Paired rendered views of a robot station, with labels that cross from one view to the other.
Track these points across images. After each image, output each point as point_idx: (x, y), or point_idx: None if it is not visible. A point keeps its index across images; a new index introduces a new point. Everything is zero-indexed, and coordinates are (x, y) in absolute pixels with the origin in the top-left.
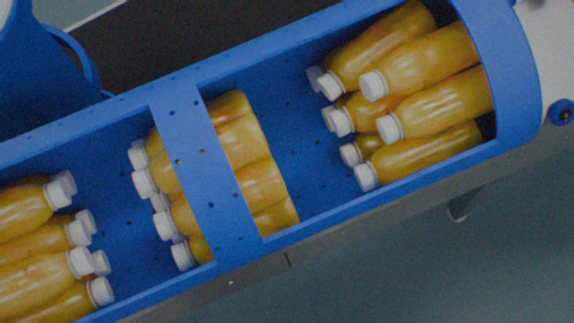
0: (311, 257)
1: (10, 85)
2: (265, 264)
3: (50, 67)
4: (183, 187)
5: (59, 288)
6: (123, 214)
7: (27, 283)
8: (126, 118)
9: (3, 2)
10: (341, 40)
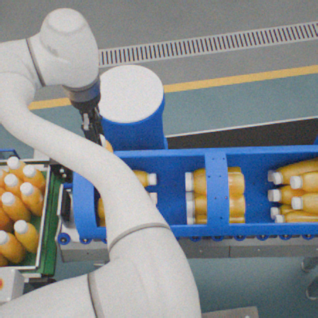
0: (239, 256)
1: (140, 139)
2: (219, 248)
3: (157, 139)
4: (207, 187)
5: None
6: (168, 202)
7: None
8: (187, 162)
9: (155, 105)
10: (287, 165)
